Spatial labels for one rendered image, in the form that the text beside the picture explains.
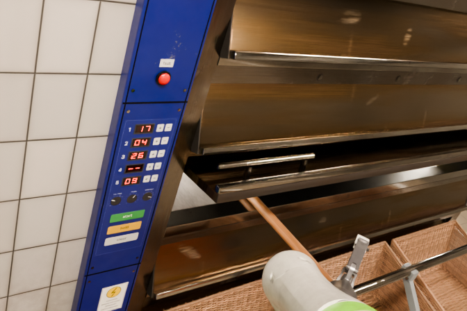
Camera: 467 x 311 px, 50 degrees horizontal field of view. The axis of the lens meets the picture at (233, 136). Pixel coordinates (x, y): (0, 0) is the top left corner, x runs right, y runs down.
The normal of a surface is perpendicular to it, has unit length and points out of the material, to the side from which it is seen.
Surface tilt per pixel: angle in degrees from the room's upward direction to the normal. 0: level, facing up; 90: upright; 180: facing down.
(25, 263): 90
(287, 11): 70
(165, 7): 90
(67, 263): 90
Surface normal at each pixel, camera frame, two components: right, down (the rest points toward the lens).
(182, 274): 0.60, 0.23
